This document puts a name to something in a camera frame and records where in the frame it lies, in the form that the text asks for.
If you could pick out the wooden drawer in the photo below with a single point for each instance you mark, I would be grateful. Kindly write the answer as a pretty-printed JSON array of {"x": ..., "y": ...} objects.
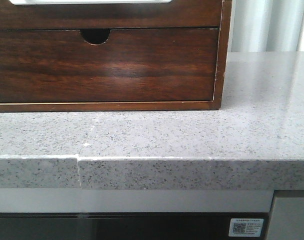
[
  {"x": 156, "y": 64},
  {"x": 176, "y": 13}
]

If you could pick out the dark wooden drawer cabinet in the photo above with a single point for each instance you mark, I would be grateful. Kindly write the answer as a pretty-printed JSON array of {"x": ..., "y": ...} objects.
[{"x": 213, "y": 104}]

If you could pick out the white QR code sticker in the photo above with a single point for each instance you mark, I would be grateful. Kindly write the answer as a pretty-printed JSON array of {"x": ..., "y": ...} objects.
[{"x": 245, "y": 227}]

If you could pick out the white curtain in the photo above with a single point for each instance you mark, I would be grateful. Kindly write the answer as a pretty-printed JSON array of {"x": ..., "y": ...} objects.
[{"x": 267, "y": 26}]

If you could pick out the grey cabinet panel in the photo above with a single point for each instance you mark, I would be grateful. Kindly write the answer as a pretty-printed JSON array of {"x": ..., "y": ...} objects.
[{"x": 287, "y": 216}]

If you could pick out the black glass oven door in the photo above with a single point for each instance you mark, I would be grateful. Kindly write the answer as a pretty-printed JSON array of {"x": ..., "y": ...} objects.
[{"x": 115, "y": 226}]

